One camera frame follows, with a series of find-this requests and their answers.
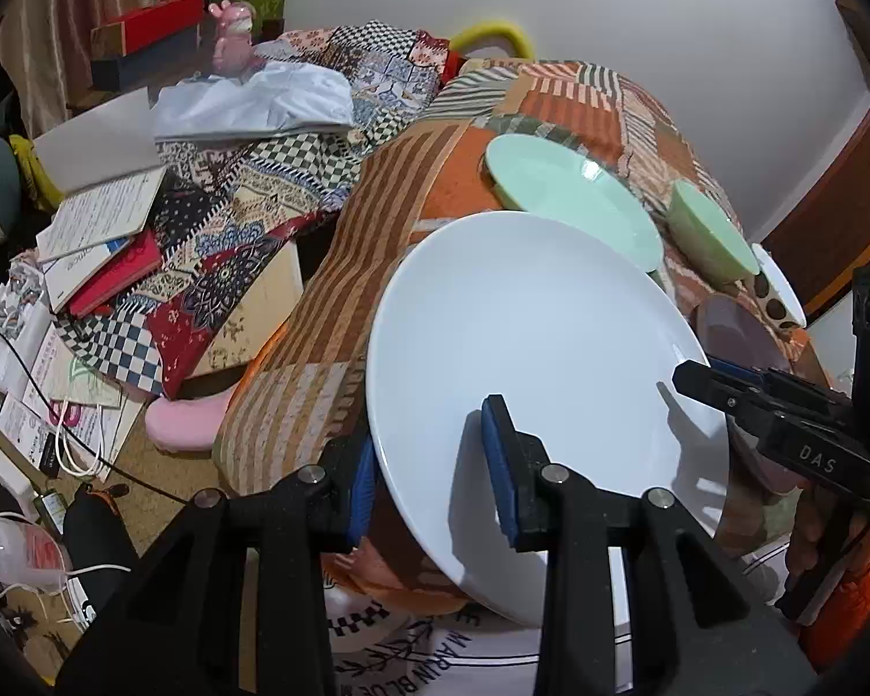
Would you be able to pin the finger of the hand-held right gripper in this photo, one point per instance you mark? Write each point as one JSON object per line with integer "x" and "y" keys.
{"x": 736, "y": 372}
{"x": 703, "y": 384}

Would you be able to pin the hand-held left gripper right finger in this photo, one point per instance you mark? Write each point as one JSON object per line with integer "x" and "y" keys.
{"x": 497, "y": 464}

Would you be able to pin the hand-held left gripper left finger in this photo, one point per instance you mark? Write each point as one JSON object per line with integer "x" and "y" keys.
{"x": 364, "y": 493}

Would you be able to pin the large white plate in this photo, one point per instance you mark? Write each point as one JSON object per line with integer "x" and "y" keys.
{"x": 536, "y": 348}

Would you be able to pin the green bowl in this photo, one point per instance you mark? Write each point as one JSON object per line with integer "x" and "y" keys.
{"x": 710, "y": 239}

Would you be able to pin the green plate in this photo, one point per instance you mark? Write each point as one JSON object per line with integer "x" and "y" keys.
{"x": 573, "y": 203}

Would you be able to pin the person's right hand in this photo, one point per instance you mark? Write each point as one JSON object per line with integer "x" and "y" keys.
{"x": 808, "y": 536}

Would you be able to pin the white bowl with brown dots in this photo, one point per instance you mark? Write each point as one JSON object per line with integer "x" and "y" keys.
{"x": 779, "y": 290}

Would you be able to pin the brown wooden door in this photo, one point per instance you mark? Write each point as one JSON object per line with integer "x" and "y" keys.
{"x": 834, "y": 217}

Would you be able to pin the white printed cloth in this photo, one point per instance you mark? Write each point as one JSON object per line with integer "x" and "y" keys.
{"x": 435, "y": 660}

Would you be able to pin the pink slipper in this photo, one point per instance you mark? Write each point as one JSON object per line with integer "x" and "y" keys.
{"x": 188, "y": 420}

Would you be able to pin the striped patchwork blanket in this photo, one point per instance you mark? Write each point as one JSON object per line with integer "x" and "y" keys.
{"x": 406, "y": 196}

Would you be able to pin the checkered patchwork quilt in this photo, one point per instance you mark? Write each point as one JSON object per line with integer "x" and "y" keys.
{"x": 217, "y": 232}

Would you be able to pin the red book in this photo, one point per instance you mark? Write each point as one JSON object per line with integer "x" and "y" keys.
{"x": 116, "y": 272}

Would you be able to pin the white plastic bag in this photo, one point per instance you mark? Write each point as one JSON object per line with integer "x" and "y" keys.
{"x": 22, "y": 555}

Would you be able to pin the paper leaflets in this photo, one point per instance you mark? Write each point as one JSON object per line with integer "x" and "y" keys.
{"x": 29, "y": 377}

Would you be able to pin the white booklet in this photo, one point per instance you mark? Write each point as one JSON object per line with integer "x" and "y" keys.
{"x": 72, "y": 272}

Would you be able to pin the open white book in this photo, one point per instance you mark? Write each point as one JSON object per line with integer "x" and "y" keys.
{"x": 109, "y": 207}

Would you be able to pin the white paper sheet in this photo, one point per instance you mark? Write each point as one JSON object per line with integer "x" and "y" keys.
{"x": 94, "y": 138}

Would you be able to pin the pink toy figure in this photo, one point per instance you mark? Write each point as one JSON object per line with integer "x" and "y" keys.
{"x": 230, "y": 43}

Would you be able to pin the dark blue box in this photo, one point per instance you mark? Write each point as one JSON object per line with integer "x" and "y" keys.
{"x": 145, "y": 62}

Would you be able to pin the red box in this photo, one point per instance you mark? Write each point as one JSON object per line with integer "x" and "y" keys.
{"x": 152, "y": 22}

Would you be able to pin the striped curtain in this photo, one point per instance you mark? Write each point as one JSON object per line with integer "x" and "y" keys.
{"x": 58, "y": 14}

